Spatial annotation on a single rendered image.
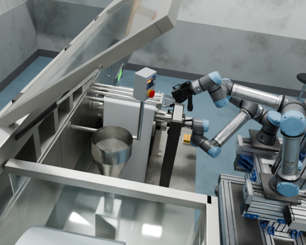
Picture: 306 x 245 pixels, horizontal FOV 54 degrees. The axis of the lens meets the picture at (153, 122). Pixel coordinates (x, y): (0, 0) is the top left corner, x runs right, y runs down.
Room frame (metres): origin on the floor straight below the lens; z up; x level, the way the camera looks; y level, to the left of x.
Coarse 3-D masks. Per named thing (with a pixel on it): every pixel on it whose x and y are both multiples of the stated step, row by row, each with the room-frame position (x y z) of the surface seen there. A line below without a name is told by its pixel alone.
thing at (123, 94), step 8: (96, 88) 1.24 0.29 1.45; (104, 88) 1.24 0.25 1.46; (112, 88) 1.27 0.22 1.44; (120, 88) 1.27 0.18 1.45; (128, 88) 1.27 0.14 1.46; (112, 96) 1.20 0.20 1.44; (120, 96) 1.20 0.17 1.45; (128, 96) 1.20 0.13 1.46; (160, 96) 1.26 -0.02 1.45; (152, 104) 1.19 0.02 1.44; (160, 104) 1.18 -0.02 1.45
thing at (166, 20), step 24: (120, 0) 1.71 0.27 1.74; (168, 0) 0.75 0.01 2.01; (96, 24) 1.48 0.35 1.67; (168, 24) 0.61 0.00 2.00; (72, 48) 1.15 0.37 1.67; (120, 48) 0.61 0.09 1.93; (48, 72) 0.92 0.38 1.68; (72, 72) 0.62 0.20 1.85; (96, 72) 0.60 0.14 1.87; (24, 96) 0.75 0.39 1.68; (48, 96) 0.62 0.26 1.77; (0, 120) 0.63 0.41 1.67
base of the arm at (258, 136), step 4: (260, 132) 1.90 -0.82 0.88; (264, 132) 1.87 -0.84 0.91; (256, 136) 1.91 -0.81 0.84; (260, 136) 1.88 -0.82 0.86; (264, 136) 1.86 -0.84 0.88; (268, 136) 1.85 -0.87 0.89; (272, 136) 1.85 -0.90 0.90; (260, 140) 1.86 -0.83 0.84; (264, 140) 1.85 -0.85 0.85; (268, 140) 1.84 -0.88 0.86; (272, 140) 1.85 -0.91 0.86; (264, 144) 1.84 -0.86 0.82; (268, 144) 1.83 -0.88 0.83; (272, 144) 1.84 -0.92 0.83
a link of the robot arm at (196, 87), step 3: (195, 81) 1.47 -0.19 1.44; (192, 84) 1.46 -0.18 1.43; (195, 84) 1.46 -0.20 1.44; (198, 84) 1.45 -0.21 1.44; (192, 87) 1.45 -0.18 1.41; (195, 87) 1.44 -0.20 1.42; (198, 87) 1.44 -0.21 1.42; (195, 90) 1.44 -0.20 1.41; (198, 90) 1.43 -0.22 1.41; (201, 90) 1.44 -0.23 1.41; (198, 93) 1.45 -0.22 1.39
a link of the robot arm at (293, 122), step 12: (288, 108) 1.35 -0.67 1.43; (300, 108) 1.34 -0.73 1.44; (288, 120) 1.27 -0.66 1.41; (300, 120) 1.26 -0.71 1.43; (288, 132) 1.26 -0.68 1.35; (300, 132) 1.25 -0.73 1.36; (288, 144) 1.28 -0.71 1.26; (288, 156) 1.27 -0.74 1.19; (288, 168) 1.26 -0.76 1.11; (288, 180) 1.24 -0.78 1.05; (288, 192) 1.22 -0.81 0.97
